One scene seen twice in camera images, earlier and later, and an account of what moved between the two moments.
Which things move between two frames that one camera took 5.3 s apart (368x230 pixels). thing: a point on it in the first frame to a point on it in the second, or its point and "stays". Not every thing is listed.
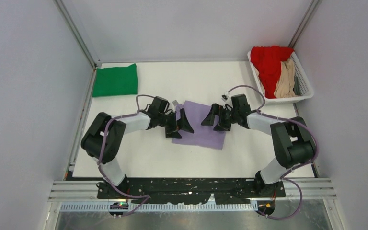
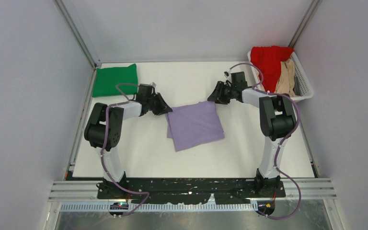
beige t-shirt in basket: x=284 y=87 stays
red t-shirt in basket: x=267 y=61 stays
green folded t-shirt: x=118 y=81 stays
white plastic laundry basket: x=302 y=86 stays
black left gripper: x=182 y=124 to x=163 y=108
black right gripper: x=215 y=110 to x=217 y=96
